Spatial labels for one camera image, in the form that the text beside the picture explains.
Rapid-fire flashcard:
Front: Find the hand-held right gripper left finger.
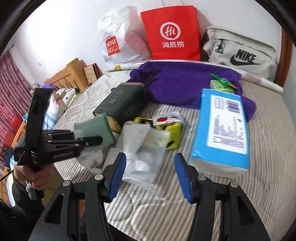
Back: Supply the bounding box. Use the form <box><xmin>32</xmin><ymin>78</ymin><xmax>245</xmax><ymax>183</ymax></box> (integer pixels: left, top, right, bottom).
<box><xmin>30</xmin><ymin>152</ymin><xmax>127</xmax><ymax>241</ymax></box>

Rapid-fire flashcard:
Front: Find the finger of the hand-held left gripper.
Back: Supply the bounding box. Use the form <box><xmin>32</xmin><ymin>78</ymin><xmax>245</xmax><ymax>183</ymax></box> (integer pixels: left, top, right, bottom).
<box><xmin>76</xmin><ymin>136</ymin><xmax>103</xmax><ymax>147</ymax></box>

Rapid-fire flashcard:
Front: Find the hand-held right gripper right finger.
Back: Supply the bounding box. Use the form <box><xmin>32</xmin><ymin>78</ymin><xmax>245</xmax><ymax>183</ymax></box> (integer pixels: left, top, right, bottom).
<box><xmin>174</xmin><ymin>153</ymin><xmax>271</xmax><ymax>241</ymax></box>

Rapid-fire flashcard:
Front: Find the clear plastic bag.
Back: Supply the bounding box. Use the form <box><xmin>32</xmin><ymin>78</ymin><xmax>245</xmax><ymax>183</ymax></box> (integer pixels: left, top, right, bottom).
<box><xmin>121</xmin><ymin>122</ymin><xmax>167</xmax><ymax>186</ymax></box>

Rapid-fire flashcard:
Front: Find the yellow black rubber case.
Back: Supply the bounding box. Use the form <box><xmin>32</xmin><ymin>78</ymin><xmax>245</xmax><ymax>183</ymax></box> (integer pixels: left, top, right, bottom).
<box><xmin>134</xmin><ymin>117</ymin><xmax>183</xmax><ymax>150</ymax></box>

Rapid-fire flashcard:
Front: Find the blue tissue pack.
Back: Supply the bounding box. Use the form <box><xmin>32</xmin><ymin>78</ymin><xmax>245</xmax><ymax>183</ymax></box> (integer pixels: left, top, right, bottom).
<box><xmin>188</xmin><ymin>88</ymin><xmax>251</xmax><ymax>178</ymax></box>

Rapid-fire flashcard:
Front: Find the white tomato sauce packet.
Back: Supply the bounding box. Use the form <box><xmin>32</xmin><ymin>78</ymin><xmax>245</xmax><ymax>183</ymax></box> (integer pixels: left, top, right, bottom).
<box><xmin>153</xmin><ymin>112</ymin><xmax>185</xmax><ymax>127</ymax></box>

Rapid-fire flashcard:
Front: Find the dark green sachet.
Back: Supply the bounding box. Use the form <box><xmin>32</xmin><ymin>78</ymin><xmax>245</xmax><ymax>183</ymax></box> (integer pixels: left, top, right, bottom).
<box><xmin>209</xmin><ymin>72</ymin><xmax>238</xmax><ymax>90</ymax></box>

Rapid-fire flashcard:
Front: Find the person's left forearm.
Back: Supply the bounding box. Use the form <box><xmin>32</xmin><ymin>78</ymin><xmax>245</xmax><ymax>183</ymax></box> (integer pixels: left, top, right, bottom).
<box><xmin>11</xmin><ymin>178</ymin><xmax>45</xmax><ymax>225</ymax></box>

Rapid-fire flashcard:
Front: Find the person's left hand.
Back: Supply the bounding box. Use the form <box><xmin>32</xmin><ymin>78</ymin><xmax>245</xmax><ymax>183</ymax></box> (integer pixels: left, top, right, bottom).
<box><xmin>14</xmin><ymin>160</ymin><xmax>55</xmax><ymax>192</ymax></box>

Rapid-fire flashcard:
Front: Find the dark green tea box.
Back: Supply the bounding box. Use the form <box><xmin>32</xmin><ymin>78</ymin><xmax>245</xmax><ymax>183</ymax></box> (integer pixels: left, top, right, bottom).
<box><xmin>93</xmin><ymin>82</ymin><xmax>146</xmax><ymax>135</ymax></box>

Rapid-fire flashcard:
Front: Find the white dotted plush toy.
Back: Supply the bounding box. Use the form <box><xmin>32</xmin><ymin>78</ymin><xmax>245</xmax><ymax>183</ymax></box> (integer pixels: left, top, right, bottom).
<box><xmin>54</xmin><ymin>88</ymin><xmax>77</xmax><ymax>109</ymax></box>

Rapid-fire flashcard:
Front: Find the brown patterned box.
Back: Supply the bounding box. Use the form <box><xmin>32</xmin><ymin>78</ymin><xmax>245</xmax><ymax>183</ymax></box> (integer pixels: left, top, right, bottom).
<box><xmin>83</xmin><ymin>64</ymin><xmax>97</xmax><ymax>85</ymax></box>

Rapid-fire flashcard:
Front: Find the red patterned curtain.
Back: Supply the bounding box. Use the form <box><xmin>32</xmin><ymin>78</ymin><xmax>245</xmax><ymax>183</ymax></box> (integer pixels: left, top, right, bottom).
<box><xmin>0</xmin><ymin>51</ymin><xmax>31</xmax><ymax>163</ymax></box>

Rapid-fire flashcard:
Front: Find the wooden headboard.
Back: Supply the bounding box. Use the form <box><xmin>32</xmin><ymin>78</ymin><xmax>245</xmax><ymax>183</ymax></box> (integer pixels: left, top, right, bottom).
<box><xmin>44</xmin><ymin>58</ymin><xmax>89</xmax><ymax>93</ymax></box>

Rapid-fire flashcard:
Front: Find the grey striped mattress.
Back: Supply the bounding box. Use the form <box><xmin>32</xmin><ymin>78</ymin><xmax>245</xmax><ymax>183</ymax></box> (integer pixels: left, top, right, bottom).
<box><xmin>53</xmin><ymin>70</ymin><xmax>296</xmax><ymax>241</ymax></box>

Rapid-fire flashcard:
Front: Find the purple cloth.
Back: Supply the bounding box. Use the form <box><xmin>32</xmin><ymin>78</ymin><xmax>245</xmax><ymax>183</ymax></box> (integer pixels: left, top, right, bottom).
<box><xmin>111</xmin><ymin>61</ymin><xmax>257</xmax><ymax>122</ymax></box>

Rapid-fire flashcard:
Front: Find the white plastic shopping bag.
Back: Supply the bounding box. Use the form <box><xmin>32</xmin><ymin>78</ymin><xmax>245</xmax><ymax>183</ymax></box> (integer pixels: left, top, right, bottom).
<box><xmin>98</xmin><ymin>6</ymin><xmax>152</xmax><ymax>67</ymax></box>

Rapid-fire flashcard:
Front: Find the rolled white poster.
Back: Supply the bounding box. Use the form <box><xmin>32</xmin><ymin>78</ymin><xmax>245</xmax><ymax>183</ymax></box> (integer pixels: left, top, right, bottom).
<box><xmin>104</xmin><ymin>61</ymin><xmax>284</xmax><ymax>93</ymax></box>

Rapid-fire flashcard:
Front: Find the red paper bag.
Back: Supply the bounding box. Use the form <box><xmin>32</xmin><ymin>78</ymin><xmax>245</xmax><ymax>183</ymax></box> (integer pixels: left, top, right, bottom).
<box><xmin>140</xmin><ymin>0</ymin><xmax>201</xmax><ymax>61</ymax></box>

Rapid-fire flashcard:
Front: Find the grey fabric bag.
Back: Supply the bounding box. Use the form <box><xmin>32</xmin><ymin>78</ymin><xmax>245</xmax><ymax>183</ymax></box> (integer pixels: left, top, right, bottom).
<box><xmin>203</xmin><ymin>25</ymin><xmax>279</xmax><ymax>81</ymax></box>

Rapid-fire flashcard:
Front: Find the brown wooden door frame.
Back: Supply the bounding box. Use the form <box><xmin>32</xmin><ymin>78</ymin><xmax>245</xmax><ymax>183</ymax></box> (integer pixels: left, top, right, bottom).
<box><xmin>275</xmin><ymin>28</ymin><xmax>293</xmax><ymax>86</ymax></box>

